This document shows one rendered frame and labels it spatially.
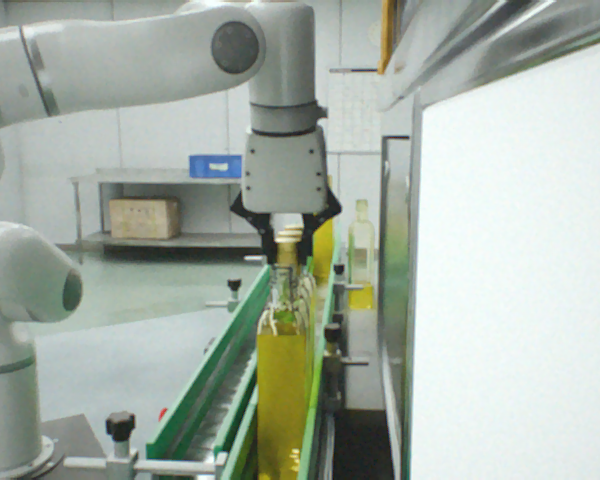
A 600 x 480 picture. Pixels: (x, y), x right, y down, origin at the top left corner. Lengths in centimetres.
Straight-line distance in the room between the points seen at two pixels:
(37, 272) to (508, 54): 71
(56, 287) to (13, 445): 25
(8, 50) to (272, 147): 27
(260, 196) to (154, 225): 558
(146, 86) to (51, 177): 678
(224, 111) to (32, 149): 220
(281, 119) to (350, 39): 595
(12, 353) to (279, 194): 45
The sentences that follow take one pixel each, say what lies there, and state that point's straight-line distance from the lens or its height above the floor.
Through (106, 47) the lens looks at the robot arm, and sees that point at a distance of 58.
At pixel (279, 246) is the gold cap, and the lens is 74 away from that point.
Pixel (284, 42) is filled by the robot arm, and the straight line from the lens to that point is 65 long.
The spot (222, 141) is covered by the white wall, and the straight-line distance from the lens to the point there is 668.
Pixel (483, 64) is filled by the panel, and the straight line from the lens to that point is 20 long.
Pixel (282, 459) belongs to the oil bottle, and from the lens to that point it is 76.
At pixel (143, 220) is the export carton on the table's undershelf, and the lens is 631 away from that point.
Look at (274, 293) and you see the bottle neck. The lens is 70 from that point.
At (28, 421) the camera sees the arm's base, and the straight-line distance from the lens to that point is 99.
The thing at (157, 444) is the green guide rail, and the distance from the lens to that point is 72.
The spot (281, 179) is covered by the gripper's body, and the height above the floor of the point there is 124.
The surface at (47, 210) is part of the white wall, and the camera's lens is 742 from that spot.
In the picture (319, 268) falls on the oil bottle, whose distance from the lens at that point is 180.
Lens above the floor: 129
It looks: 10 degrees down
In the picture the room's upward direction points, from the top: straight up
